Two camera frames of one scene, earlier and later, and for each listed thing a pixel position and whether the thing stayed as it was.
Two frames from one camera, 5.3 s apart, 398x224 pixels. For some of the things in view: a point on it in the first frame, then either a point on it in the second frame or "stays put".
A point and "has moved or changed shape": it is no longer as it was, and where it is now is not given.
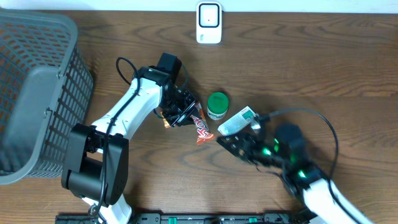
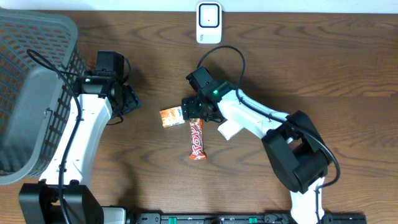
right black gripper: [247, 137] to [187, 105]
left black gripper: [183, 116] to [130, 98]
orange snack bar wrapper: [203, 132] has moved or changed shape
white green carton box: [246, 116] stays put
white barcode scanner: [209, 22] stays put
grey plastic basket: [46, 85] stays put
